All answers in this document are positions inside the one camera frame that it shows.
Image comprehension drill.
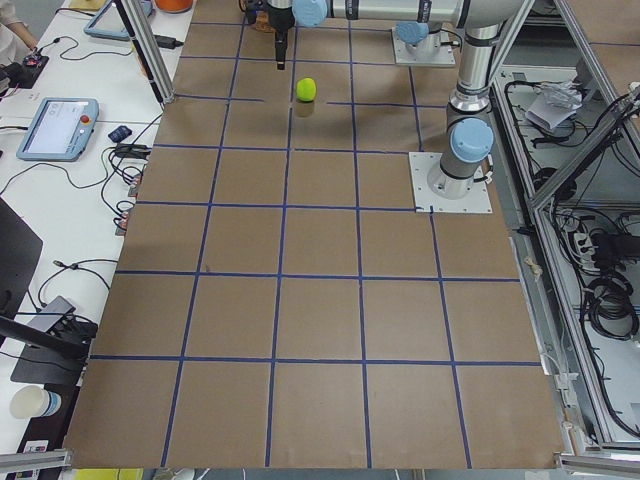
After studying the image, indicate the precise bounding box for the white paper cup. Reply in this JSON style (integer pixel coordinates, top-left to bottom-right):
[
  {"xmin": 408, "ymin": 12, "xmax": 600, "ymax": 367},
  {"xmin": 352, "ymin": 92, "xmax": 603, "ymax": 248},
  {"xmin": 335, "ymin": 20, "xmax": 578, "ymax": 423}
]
[{"xmin": 9, "ymin": 385, "xmax": 62, "ymax": 419}]

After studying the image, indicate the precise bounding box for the black power adapter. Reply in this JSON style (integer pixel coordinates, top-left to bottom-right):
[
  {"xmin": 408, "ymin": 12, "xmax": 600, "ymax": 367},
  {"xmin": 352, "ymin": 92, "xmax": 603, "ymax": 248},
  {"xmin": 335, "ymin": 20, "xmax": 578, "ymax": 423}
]
[{"xmin": 154, "ymin": 35, "xmax": 184, "ymax": 50}]

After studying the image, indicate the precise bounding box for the blue teach pendant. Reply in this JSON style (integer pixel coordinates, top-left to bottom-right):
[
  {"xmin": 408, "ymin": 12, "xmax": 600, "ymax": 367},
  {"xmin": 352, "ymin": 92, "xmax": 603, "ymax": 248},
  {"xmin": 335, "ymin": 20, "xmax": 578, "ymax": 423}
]
[
  {"xmin": 83, "ymin": 1, "xmax": 130, "ymax": 41},
  {"xmin": 16, "ymin": 97, "xmax": 100, "ymax": 162}
]

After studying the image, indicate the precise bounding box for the black monitor stand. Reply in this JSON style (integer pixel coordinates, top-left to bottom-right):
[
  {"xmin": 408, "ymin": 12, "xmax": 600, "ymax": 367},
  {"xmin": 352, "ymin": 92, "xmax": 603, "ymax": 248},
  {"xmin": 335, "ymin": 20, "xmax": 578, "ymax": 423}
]
[{"xmin": 1, "ymin": 202, "xmax": 97, "ymax": 386}]

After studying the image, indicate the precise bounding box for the aluminium frame post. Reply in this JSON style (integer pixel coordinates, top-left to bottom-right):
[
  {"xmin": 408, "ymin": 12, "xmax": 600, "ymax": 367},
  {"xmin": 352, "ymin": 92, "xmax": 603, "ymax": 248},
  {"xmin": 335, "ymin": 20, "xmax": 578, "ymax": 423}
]
[{"xmin": 114, "ymin": 0, "xmax": 175, "ymax": 105}]

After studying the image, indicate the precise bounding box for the orange bucket with lid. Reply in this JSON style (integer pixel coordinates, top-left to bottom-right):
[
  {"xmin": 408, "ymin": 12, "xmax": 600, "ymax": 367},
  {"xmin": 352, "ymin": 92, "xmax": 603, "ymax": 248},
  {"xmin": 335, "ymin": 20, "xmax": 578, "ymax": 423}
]
[{"xmin": 155, "ymin": 0, "xmax": 194, "ymax": 14}]

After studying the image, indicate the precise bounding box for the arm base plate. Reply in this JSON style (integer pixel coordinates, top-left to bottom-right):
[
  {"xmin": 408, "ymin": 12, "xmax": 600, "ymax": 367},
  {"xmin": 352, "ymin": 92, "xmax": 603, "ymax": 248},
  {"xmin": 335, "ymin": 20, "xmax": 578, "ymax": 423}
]
[
  {"xmin": 408, "ymin": 152, "xmax": 493, "ymax": 214},
  {"xmin": 393, "ymin": 31, "xmax": 456, "ymax": 68}
]

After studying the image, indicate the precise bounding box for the green apple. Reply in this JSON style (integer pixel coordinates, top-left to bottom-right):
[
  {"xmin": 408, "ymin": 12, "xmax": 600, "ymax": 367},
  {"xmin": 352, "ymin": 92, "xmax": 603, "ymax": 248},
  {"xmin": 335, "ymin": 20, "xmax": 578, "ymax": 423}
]
[{"xmin": 295, "ymin": 77, "xmax": 317, "ymax": 103}]

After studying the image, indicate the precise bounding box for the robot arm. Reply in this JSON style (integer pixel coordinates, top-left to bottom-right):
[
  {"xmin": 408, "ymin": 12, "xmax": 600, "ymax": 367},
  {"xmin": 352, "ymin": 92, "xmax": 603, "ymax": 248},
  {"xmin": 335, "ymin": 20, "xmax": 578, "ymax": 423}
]
[
  {"xmin": 263, "ymin": 0, "xmax": 533, "ymax": 200},
  {"xmin": 392, "ymin": 21, "xmax": 456, "ymax": 68}
]

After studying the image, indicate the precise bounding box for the wicker basket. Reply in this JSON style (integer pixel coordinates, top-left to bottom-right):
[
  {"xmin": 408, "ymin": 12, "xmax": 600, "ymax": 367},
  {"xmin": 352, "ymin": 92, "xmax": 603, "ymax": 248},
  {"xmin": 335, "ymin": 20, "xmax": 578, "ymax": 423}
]
[{"xmin": 245, "ymin": 10, "xmax": 275, "ymax": 33}]

